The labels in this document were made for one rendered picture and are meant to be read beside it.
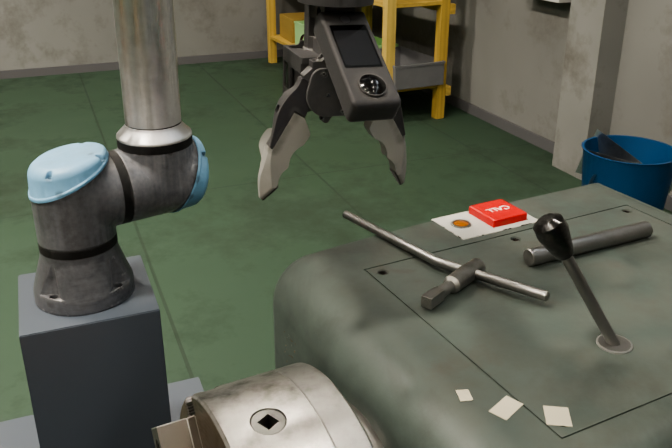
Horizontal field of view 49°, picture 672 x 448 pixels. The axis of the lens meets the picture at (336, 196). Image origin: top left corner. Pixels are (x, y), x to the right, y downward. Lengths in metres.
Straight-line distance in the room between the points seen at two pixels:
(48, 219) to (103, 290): 0.13
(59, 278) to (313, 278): 0.43
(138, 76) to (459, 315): 0.59
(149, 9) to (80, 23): 6.84
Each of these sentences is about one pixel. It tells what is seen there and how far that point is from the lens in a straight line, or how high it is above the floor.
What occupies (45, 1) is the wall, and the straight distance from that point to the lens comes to 7.90.
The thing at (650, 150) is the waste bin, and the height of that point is 0.49.
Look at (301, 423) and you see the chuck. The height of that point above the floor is 1.23.
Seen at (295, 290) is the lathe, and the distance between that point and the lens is 0.92.
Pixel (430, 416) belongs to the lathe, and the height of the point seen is 1.24.
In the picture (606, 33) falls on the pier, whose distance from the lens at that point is 4.73.
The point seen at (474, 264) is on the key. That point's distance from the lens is 0.90.
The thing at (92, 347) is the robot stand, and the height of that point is 1.06.
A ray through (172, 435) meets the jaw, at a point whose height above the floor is 1.19.
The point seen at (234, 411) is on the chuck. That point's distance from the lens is 0.73.
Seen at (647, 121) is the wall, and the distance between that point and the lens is 4.72.
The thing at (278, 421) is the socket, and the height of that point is 1.23.
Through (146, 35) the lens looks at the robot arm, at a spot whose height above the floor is 1.50.
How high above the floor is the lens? 1.69
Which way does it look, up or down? 22 degrees down
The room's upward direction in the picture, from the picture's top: straight up
